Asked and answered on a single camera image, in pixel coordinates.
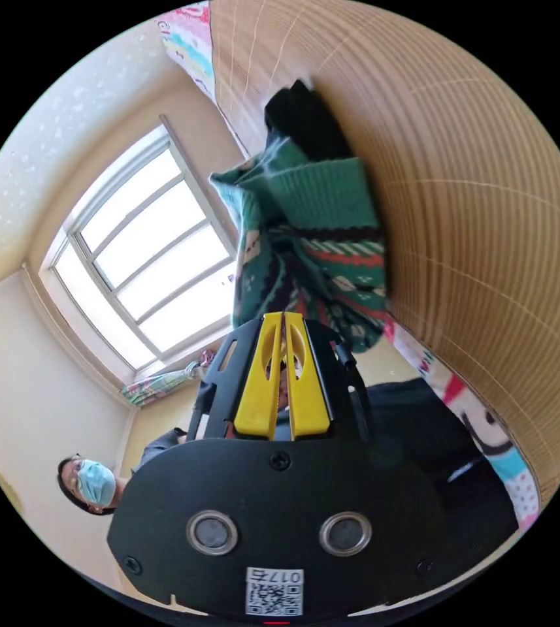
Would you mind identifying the printed curtain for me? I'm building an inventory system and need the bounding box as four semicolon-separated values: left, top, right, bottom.
120;349;213;408

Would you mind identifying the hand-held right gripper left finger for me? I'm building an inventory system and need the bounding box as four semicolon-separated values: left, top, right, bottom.
233;313;285;438

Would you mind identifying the bed with woven mat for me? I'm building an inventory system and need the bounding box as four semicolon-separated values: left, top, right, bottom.
154;0;560;531

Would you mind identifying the black garment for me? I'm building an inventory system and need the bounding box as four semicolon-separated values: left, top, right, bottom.
263;80;355;163

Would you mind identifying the window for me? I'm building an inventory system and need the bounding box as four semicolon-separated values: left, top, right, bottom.
38;122;242;374

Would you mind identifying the person's body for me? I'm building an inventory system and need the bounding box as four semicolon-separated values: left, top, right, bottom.
56;377;521;541

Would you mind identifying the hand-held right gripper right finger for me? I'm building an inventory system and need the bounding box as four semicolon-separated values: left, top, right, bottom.
284;313;333;442

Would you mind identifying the green patterned sweater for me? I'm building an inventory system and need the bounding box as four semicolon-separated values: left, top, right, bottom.
209;135;391;355

